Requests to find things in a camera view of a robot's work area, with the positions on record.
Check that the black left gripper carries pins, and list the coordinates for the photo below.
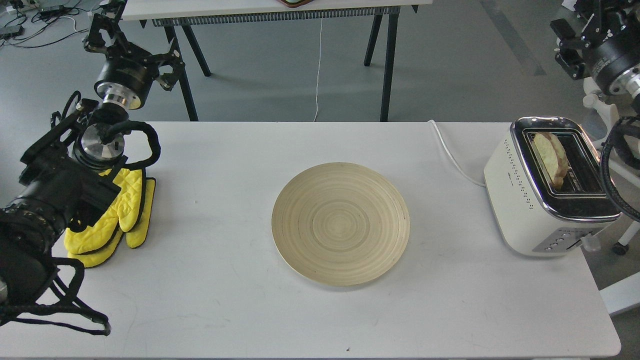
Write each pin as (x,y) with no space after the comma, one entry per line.
(130,71)

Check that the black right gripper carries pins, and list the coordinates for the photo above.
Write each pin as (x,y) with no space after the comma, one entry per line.
(607,48)

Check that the slice of bread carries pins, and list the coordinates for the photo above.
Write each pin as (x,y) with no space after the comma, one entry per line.
(554,157)

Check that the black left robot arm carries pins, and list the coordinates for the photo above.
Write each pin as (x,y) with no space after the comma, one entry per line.
(69,175)

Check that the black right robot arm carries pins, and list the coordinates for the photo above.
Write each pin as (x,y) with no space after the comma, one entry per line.
(626,127)

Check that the cream white toaster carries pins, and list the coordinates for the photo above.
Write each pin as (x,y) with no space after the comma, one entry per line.
(533,218)

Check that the white background table black legs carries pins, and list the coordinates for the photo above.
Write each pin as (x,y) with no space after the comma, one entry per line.
(182,13)

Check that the yellow oven mitt upper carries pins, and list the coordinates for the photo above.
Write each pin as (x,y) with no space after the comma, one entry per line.
(124,213)

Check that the yellow oven mitt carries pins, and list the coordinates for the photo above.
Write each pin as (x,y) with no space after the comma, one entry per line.
(133,239)
(124,213)

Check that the brown object on background table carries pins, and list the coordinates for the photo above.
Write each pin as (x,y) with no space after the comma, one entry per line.
(294,3)

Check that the yellow oven mitt lower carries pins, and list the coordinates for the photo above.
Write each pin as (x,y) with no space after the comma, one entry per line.
(133,239)

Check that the round bamboo plate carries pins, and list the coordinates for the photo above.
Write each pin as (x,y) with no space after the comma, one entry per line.
(340,224)

